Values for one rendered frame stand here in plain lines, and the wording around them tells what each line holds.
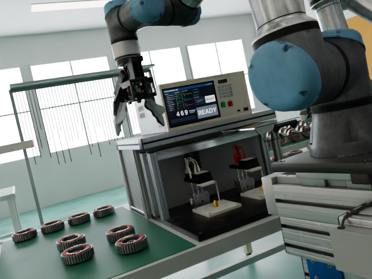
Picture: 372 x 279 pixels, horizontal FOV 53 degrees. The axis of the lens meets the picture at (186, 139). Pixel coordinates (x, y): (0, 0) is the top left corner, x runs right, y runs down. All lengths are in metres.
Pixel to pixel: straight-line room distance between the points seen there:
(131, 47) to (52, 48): 7.02
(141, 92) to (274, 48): 0.48
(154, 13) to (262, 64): 0.39
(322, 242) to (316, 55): 0.39
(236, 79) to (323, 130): 1.06
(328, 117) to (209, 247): 0.67
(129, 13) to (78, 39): 7.18
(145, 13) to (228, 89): 0.88
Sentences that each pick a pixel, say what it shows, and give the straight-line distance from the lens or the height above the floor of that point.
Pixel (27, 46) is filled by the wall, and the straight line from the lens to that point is 8.00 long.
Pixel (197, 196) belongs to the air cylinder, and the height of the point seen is 0.82.
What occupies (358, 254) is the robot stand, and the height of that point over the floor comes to 0.91.
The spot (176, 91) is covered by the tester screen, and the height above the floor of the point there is 1.28.
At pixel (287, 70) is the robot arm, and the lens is 0.62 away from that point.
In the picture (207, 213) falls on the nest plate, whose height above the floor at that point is 0.78.
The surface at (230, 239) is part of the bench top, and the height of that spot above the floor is 0.73.
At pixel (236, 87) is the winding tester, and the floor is 1.25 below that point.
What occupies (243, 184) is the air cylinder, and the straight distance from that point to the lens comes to 1.76.
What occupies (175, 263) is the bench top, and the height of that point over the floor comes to 0.73.
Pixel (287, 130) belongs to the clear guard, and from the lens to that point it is 1.56.
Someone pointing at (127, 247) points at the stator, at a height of 0.78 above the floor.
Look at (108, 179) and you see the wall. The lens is 7.96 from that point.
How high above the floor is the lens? 1.17
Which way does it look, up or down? 4 degrees down
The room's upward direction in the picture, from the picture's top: 12 degrees counter-clockwise
